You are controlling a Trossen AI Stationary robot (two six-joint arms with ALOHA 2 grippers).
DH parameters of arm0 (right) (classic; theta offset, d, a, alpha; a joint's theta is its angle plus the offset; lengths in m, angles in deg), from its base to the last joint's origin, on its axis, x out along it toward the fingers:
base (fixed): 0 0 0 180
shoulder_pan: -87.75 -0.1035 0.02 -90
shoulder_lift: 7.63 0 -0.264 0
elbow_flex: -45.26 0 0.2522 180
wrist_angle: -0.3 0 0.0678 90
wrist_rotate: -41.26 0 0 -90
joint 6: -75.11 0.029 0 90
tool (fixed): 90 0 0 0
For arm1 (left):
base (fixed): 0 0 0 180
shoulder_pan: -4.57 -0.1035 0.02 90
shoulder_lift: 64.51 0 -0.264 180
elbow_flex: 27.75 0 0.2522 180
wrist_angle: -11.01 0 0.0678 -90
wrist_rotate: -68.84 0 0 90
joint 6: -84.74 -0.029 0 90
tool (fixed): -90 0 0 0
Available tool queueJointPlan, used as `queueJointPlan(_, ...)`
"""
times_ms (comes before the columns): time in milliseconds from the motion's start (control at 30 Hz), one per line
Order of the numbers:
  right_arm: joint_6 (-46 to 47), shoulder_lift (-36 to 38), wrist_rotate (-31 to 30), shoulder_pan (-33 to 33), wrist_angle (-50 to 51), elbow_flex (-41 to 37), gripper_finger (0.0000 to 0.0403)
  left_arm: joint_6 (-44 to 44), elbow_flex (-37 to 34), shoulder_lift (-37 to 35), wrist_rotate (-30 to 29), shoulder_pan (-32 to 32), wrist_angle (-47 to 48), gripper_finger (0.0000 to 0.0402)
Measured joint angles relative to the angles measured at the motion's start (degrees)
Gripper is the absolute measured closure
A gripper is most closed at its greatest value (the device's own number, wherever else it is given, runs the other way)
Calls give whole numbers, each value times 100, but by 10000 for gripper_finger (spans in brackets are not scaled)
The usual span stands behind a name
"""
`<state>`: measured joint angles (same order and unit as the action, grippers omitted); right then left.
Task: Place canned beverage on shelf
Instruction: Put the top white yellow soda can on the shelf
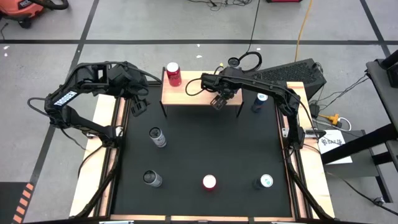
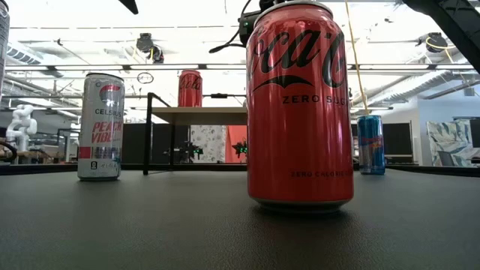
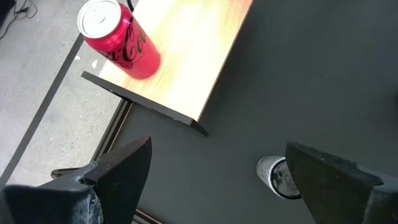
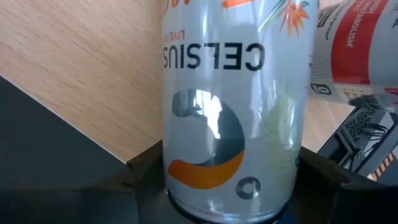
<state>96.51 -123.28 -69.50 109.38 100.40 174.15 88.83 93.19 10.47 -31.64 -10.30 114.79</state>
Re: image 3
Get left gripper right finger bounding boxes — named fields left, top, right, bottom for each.
left=285, top=141, right=398, bottom=224

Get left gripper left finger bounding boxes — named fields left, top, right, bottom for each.
left=0, top=136, right=152, bottom=224

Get white Celsius Peach Vibe can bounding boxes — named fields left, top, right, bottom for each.
left=256, top=155, right=302, bottom=200

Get red Coca-Cola Zero can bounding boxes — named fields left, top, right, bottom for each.
left=76, top=0, right=162, bottom=80

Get wooden shelf black metal legs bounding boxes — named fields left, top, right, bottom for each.
left=81, top=0, right=254, bottom=138

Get black floor cable tangle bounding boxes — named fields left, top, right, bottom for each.
left=0, top=0, right=39, bottom=41

